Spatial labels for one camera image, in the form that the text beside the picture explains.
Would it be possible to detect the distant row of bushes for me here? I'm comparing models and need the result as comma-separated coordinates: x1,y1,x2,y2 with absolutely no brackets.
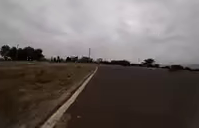
49,55,132,67

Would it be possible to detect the thin pole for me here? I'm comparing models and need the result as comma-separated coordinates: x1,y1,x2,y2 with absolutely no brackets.
88,47,92,60

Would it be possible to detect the white painted edge line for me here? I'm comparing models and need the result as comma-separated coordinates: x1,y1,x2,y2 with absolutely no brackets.
39,65,99,128

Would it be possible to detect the grey kerb strip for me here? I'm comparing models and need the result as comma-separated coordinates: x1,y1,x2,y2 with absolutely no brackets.
18,66,97,128

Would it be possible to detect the low spreading tree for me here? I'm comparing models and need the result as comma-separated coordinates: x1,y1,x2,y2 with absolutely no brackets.
141,58,161,69

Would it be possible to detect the dark grey asphalt road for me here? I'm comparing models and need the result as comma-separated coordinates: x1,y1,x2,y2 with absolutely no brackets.
54,64,199,128

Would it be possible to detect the large clump of trees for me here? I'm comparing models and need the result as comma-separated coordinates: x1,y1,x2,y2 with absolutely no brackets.
0,44,46,62

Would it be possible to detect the low dark bush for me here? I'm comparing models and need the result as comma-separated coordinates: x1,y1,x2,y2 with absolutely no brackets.
168,64,185,72

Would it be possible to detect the dry brown grass verge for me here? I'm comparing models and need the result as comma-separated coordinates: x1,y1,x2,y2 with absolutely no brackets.
0,60,98,128

